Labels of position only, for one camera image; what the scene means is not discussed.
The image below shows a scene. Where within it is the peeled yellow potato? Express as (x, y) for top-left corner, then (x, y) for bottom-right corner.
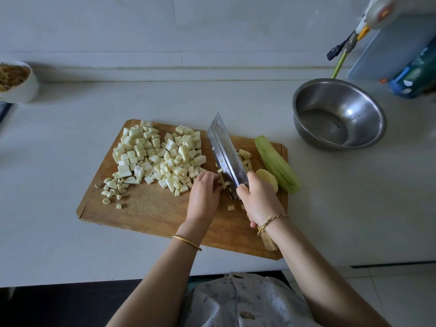
(217, 148), (254, 213)

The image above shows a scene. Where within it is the white patterned garment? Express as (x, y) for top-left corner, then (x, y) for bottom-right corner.
(178, 272), (321, 327)

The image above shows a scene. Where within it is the black gas stove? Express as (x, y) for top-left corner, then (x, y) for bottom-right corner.
(0, 102), (13, 127)

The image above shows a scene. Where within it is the pile of garlic cloves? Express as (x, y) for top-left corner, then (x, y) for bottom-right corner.
(94, 175), (130, 210)

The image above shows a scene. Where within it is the braided cord bracelet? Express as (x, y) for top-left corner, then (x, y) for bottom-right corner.
(256, 213), (290, 237)

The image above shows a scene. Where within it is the person's left hand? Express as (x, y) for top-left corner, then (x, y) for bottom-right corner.
(184, 169), (223, 233)

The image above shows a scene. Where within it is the deep stainless steel bowl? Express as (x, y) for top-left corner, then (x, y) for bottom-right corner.
(292, 78), (388, 151)

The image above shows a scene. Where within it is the person's left forearm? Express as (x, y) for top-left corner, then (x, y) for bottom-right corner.
(105, 228), (204, 327)

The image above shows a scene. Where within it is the dark green bottle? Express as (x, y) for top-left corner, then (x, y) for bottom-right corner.
(388, 37), (436, 99)

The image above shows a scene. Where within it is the person's right forearm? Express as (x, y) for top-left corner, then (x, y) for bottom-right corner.
(262, 218), (391, 327)

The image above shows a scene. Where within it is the cleaver with wooden handle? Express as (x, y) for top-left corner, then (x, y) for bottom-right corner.
(206, 112), (280, 252)

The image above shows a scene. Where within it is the white bowl of noodles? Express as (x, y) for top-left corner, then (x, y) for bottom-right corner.
(0, 59), (40, 105)

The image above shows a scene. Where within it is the light blue plastic board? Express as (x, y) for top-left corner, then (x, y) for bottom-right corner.
(347, 13), (436, 82)

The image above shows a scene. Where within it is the person's right hand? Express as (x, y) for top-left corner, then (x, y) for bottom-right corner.
(236, 171), (287, 232)

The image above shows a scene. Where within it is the wall tap with hose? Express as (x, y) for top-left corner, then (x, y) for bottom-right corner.
(326, 32), (358, 62)

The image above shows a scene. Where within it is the peeled green cucumber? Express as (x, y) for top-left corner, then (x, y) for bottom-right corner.
(254, 135), (301, 195)

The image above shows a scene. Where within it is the wooden cutting board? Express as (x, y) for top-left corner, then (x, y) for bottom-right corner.
(75, 119), (290, 261)

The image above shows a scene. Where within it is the gold bangle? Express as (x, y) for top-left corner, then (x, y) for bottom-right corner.
(171, 234), (203, 253)

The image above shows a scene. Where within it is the pile of white diced vegetable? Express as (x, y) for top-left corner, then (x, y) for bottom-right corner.
(146, 124), (207, 198)

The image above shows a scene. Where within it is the yellow potato piece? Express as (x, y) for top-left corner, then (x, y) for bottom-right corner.
(255, 168), (279, 193)

